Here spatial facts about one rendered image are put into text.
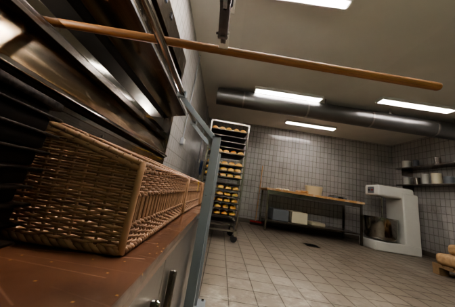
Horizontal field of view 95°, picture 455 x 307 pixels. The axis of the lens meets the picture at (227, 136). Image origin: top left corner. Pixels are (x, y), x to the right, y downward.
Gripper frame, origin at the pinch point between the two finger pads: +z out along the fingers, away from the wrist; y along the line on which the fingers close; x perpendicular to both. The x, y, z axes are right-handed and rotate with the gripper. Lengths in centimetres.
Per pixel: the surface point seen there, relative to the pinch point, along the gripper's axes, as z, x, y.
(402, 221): 395, 399, 56
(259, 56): 10.2, 12.6, 1.1
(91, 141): -18, -18, 44
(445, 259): 255, 336, 96
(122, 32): 10.1, -36.9, 0.6
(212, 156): 45, 1, 34
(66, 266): -23, -13, 61
